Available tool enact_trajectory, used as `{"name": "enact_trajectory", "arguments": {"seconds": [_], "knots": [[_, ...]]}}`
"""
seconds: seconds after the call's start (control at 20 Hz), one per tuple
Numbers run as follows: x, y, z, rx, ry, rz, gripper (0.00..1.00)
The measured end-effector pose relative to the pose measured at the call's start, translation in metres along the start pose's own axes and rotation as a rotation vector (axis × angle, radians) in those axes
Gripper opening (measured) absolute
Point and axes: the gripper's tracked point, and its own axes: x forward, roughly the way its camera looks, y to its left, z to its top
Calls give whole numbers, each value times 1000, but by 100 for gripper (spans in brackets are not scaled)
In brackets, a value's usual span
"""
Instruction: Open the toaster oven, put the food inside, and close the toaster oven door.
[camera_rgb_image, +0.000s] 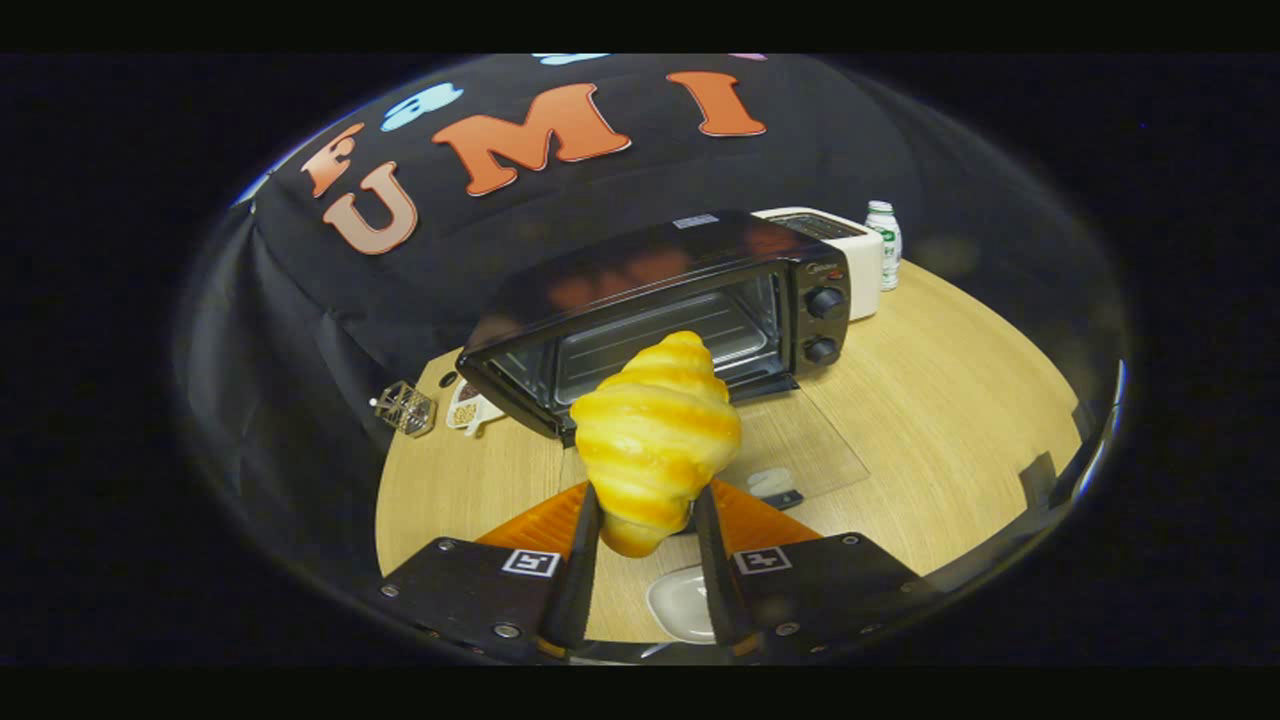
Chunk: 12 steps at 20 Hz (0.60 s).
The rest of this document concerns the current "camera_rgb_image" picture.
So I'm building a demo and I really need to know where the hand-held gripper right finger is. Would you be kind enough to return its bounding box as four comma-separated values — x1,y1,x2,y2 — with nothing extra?
692,479,939,656

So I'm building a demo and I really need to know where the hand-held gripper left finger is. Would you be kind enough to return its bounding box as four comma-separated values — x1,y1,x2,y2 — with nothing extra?
378,482,603,663

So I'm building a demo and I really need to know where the golden croissant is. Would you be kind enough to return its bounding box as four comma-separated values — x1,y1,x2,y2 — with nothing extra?
570,330,743,559

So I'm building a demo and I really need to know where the black toaster oven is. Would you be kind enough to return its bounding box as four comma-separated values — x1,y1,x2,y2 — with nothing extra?
455,210,871,511

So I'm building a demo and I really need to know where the white pop-up toaster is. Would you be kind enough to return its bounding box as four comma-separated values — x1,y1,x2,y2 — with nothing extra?
752,207,885,322

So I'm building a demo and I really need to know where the white plate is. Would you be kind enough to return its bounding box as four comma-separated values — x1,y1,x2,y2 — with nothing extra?
646,565,717,644

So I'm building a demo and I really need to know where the white divided snack dish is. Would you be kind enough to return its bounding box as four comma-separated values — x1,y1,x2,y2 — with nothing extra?
446,380,506,438

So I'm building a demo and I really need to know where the white bottle green label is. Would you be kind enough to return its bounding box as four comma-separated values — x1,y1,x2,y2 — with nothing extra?
865,200,903,292

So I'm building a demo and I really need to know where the metal wire basket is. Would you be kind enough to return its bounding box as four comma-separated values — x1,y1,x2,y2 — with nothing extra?
370,380,438,439

